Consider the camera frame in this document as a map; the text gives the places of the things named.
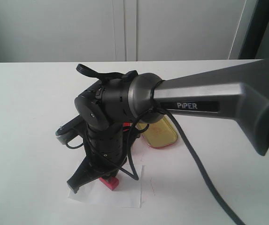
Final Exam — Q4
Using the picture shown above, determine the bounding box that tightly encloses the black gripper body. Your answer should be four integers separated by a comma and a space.
67, 157, 119, 194

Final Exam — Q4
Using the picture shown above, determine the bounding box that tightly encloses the red plastic stamp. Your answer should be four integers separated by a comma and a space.
99, 177, 119, 191

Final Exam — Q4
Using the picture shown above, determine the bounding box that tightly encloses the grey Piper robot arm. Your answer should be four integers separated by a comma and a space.
67, 59, 269, 192

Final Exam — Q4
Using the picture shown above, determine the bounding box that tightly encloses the white paper sheet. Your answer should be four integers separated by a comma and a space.
68, 172, 141, 208

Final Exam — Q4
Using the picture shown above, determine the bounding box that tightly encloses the gold tin lid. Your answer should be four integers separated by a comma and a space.
140, 116, 178, 149

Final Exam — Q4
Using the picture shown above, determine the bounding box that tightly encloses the white cabinet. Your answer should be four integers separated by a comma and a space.
0, 0, 258, 62

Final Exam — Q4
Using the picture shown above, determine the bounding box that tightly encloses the thin black cable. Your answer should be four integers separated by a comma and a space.
66, 103, 170, 181

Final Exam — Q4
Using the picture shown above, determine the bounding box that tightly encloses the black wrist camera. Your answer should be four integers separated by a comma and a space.
55, 115, 85, 145

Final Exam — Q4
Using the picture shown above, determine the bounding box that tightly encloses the grey thick cable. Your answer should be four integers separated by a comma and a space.
166, 110, 245, 225

